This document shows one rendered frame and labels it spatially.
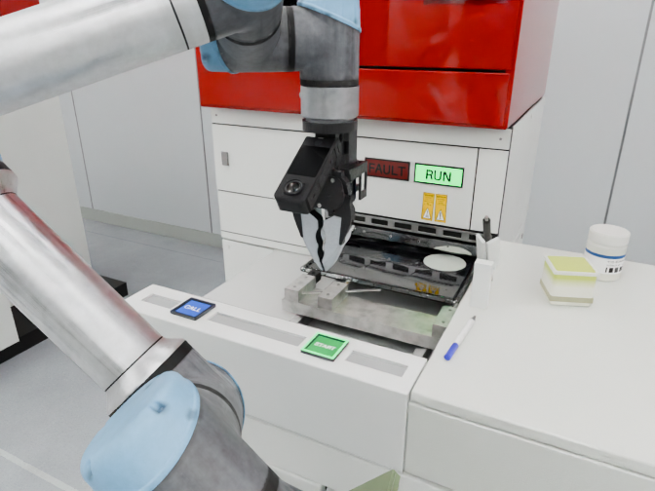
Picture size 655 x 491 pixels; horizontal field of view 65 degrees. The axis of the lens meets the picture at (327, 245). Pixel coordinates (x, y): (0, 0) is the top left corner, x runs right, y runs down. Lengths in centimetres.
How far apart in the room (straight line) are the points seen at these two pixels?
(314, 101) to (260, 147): 81
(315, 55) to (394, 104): 58
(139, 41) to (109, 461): 36
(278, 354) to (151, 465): 37
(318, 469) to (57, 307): 49
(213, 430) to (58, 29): 37
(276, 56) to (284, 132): 77
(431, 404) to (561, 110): 211
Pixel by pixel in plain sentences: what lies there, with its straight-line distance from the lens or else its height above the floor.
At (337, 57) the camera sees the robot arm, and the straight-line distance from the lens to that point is 65.
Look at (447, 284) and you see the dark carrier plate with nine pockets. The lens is 117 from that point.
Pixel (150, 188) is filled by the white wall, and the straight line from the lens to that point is 401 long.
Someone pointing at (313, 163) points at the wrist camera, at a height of 126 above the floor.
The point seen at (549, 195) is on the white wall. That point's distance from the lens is 277.
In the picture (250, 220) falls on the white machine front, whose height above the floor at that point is 90.
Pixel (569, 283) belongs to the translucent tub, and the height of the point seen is 101.
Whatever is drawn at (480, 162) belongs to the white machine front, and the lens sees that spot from 123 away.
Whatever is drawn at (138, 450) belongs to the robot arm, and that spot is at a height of 110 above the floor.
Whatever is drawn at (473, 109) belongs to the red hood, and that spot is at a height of 126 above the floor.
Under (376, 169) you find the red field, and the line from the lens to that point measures 130.
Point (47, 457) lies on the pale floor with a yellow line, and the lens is 224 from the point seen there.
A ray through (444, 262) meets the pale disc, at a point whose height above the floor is 90.
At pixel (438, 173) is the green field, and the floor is 110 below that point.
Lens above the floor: 141
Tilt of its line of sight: 22 degrees down
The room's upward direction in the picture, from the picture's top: straight up
